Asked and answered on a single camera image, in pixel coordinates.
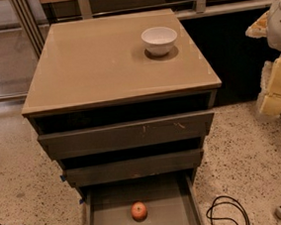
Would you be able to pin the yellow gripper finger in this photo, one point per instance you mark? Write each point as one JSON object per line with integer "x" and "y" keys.
{"x": 258, "y": 29}
{"x": 269, "y": 98}

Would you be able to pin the red apple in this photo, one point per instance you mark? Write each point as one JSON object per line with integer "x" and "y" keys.
{"x": 138, "y": 211}

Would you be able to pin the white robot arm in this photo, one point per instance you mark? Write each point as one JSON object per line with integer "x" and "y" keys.
{"x": 269, "y": 27}

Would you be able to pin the grey top drawer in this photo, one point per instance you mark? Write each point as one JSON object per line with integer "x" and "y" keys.
{"x": 135, "y": 134}

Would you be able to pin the grey drawer cabinet beige top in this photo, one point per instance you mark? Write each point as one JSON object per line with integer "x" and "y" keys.
{"x": 96, "y": 73}

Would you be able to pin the grey open bottom drawer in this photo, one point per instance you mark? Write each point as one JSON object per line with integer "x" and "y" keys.
{"x": 165, "y": 199}

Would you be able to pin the grey middle drawer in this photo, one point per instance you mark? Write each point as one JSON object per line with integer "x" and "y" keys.
{"x": 131, "y": 169}

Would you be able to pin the white ceramic bowl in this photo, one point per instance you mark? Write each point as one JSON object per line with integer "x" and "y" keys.
{"x": 159, "y": 41}

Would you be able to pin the blue tape piece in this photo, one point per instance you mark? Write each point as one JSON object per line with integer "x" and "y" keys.
{"x": 63, "y": 177}

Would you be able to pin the metal railing frame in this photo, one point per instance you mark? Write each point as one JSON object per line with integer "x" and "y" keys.
{"x": 60, "y": 11}

